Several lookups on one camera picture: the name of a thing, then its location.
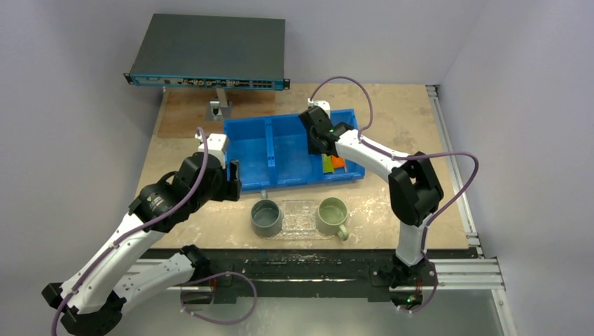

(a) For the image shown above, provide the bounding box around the grey mug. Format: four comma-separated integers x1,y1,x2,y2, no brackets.
250,190,283,238

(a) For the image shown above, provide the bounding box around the blue plastic divided bin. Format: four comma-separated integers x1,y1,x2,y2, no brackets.
223,114,366,193

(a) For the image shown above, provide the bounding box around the clear plastic holder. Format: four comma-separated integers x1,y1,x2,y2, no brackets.
279,199,317,240

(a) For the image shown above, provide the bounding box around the light green mug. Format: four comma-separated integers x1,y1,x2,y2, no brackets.
316,197,350,241

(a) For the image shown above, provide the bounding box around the clear textured oval tray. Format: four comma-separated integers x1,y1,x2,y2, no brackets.
252,202,349,240

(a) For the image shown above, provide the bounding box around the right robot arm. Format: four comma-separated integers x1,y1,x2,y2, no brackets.
298,106,444,286

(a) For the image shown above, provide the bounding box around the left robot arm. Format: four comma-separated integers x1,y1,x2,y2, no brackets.
42,152,242,335

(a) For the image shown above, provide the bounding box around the wooden base board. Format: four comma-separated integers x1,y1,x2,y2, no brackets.
157,88,290,138

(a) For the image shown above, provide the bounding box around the metal switch stand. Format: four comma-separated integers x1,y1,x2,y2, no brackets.
205,88,233,122

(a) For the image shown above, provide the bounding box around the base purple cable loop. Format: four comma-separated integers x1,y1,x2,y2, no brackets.
179,271,259,326

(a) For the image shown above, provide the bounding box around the grey network switch box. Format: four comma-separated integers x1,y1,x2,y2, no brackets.
124,13,291,91

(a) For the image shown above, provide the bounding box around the black aluminium base frame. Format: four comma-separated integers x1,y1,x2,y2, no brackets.
125,248,504,305

